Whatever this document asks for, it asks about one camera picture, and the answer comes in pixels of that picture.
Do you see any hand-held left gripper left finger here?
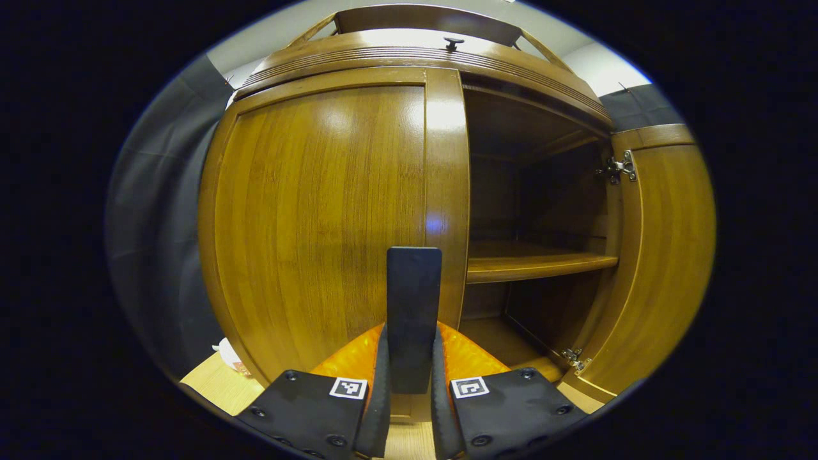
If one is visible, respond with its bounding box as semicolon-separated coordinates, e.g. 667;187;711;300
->
235;323;392;460

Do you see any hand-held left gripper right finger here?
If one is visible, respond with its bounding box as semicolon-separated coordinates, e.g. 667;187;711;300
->
431;321;589;460

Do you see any black door handle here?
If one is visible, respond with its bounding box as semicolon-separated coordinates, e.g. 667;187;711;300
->
387;247;443;395

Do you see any wooden double-door shoe cabinet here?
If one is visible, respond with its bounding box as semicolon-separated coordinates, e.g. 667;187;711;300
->
197;3;716;426

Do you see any metal door hinge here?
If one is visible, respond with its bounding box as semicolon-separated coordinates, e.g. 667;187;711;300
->
560;348;592;375
596;149;638;187

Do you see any wooden cabinet inner shelf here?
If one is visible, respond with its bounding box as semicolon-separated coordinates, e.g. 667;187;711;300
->
467;241;619;285

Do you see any white plush toy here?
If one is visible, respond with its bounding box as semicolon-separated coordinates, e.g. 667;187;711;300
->
213;337;251;376

